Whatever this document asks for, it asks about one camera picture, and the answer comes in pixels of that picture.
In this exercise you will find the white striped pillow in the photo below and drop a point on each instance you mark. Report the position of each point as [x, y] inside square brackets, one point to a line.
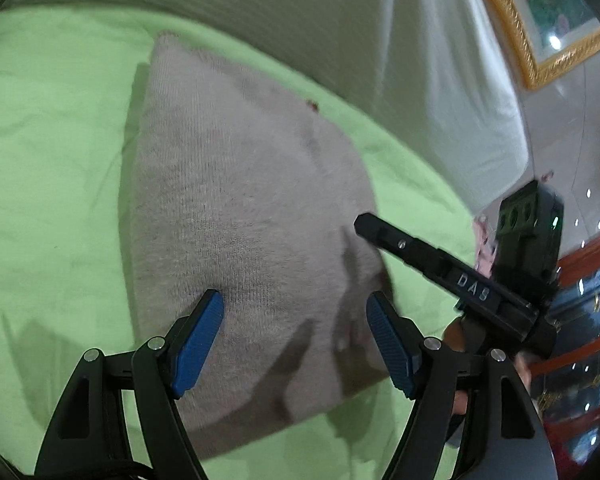
[430, 85]

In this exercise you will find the gold framed flower painting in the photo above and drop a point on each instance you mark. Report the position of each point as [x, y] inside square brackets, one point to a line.
[545, 10]

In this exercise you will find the red wooden furniture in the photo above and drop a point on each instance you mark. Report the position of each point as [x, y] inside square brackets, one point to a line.
[590, 260]

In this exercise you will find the beige patterned knit sweater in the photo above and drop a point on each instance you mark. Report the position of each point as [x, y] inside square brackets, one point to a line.
[230, 200]

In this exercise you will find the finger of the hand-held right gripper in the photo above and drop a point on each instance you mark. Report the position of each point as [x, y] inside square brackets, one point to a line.
[405, 250]

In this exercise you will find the person's right hand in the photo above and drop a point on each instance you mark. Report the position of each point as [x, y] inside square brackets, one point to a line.
[455, 337]

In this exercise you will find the pink cloth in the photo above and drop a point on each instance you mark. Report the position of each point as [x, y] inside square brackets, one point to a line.
[482, 250]

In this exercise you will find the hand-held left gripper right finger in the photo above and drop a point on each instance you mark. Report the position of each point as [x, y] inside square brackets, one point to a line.
[390, 345]

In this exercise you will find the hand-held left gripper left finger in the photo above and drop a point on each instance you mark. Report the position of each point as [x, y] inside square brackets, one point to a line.
[200, 345]

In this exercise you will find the green bed sheet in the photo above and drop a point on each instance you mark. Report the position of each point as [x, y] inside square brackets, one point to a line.
[45, 160]

